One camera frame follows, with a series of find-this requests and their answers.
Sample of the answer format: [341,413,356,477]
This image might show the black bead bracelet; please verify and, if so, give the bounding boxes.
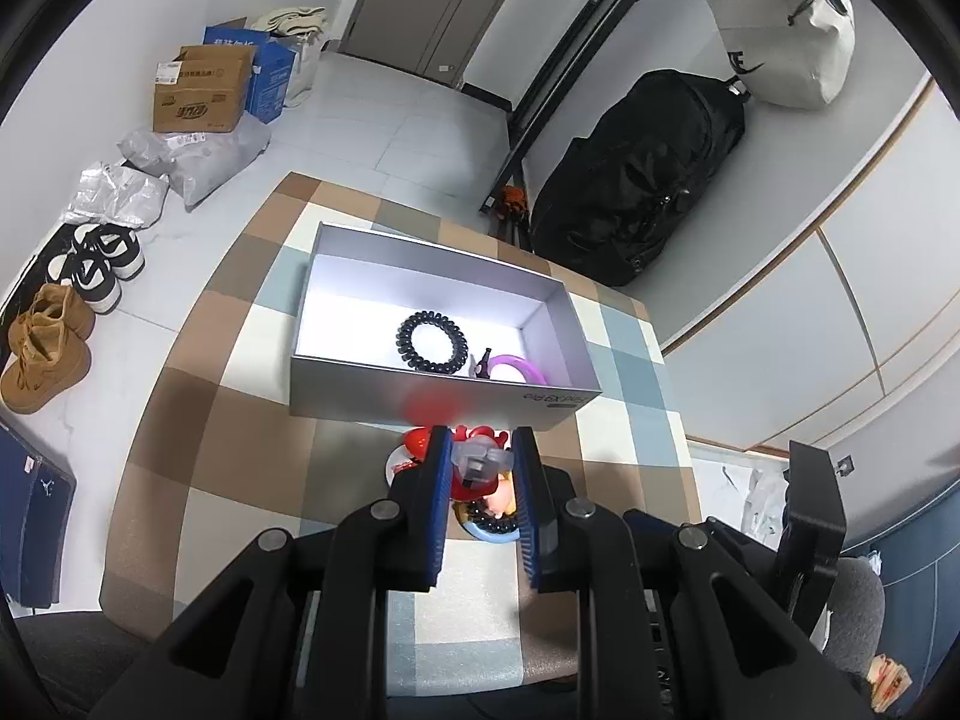
[461,502,520,535]

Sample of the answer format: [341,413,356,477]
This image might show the grey plastic bag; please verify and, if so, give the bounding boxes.
[118,120,271,211]

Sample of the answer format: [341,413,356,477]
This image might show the black spiral hair tie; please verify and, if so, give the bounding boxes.
[396,309,470,374]

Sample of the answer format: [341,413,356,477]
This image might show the purple ring hair tie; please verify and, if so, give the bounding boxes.
[487,355,548,383]

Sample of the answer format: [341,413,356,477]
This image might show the black backpack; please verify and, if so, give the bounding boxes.
[529,69,747,287]

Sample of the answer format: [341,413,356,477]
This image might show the grey hair clip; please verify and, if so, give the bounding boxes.
[452,439,515,488]

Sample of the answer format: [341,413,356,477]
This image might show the tan suede boot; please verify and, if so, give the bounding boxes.
[7,283,96,346]
[0,330,92,413]

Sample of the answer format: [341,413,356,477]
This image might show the grey door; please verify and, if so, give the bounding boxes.
[337,0,541,83]

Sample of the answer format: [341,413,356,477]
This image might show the black and white sneaker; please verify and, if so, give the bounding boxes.
[71,223,145,282]
[46,251,122,314]

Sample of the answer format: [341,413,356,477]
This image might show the orange snack packet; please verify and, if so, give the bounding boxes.
[870,656,912,713]

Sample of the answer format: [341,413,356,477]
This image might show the cream cloth bag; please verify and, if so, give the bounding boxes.
[251,6,329,107]

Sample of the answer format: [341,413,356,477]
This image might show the brown cardboard box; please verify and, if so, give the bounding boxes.
[154,45,257,134]

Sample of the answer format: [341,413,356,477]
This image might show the black metal stand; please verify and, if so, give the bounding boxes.
[480,0,687,218]

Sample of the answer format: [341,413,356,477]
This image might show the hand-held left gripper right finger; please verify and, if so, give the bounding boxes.
[512,427,886,720]

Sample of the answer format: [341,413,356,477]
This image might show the white wardrobe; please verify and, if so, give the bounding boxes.
[660,75,960,458]

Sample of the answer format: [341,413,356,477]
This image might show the grey fabric seat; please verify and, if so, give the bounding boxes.
[825,559,886,676]

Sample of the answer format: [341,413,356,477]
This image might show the round white flag badge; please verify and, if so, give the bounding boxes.
[384,442,522,545]

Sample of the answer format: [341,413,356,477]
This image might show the white tote bag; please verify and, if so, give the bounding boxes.
[701,0,856,110]

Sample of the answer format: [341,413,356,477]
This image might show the checkered tablecloth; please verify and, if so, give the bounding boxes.
[100,171,702,695]

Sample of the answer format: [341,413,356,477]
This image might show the white plastic bag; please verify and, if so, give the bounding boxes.
[690,457,788,541]

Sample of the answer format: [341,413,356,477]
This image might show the blue cardboard box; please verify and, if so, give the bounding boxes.
[204,16,299,125]

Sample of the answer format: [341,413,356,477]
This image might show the grey cardboard box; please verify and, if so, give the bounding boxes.
[289,221,603,432]

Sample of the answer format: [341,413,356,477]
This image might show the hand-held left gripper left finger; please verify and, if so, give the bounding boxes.
[86,426,455,720]

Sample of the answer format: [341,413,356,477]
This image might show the navy shopping bag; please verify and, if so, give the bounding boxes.
[0,420,77,608]

